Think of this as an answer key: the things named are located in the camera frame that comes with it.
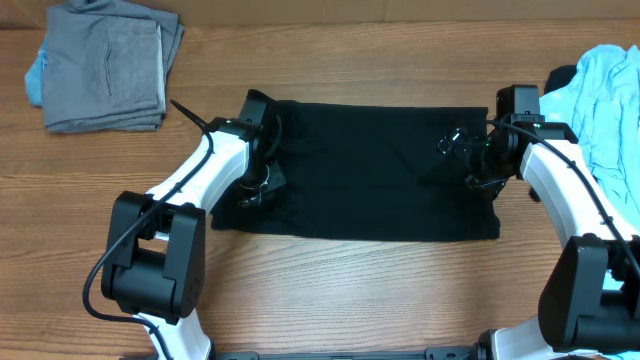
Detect light blue t-shirt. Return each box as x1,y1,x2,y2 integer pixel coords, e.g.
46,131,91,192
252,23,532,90
539,45,639,228

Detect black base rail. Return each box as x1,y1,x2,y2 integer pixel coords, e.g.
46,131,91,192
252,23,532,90
215,345,489,360

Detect black polo shirt with logo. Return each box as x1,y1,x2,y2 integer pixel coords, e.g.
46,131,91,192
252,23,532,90
211,90,500,242

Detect folded grey trousers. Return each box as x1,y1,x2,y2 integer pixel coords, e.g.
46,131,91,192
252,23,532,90
42,1,184,133

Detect black garment under blue shirt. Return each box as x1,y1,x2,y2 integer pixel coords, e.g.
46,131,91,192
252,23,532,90
528,64,579,204

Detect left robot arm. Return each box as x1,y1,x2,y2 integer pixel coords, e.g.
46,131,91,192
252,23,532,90
91,90,286,359

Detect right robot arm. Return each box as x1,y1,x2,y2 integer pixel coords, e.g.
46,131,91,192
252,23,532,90
425,85,639,359

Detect folded blue garment under trousers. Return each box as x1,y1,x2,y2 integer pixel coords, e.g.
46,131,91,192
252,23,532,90
24,39,48,107

